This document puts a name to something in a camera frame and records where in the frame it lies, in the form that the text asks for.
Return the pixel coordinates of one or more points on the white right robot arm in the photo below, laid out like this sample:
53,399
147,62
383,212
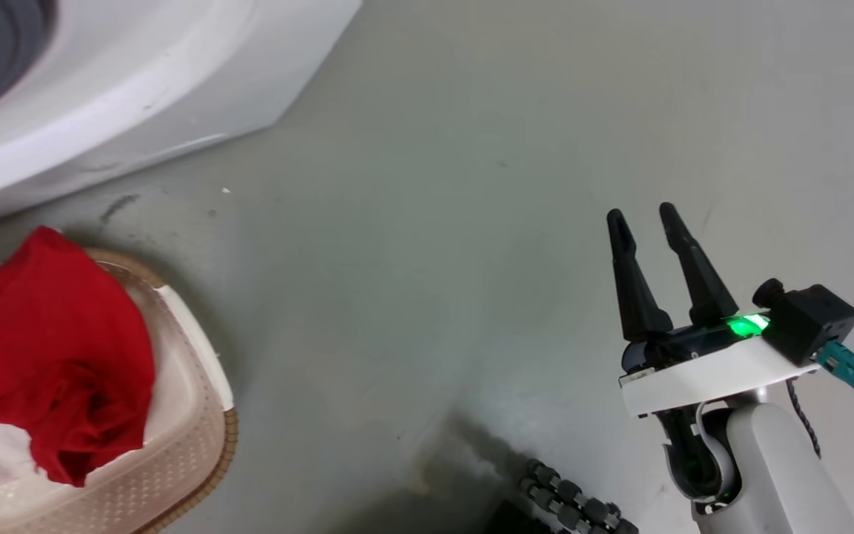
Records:
775,475

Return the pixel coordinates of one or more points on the white front-load washing machine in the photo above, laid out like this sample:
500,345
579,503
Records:
175,81

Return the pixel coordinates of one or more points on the red garment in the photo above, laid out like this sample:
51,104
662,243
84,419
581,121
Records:
49,348

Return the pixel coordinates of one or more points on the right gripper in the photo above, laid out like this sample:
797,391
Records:
701,371

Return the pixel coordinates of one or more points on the cream plastic laundry basket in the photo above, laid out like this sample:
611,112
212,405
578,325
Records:
190,415

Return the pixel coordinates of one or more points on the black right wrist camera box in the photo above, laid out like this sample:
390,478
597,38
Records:
809,319

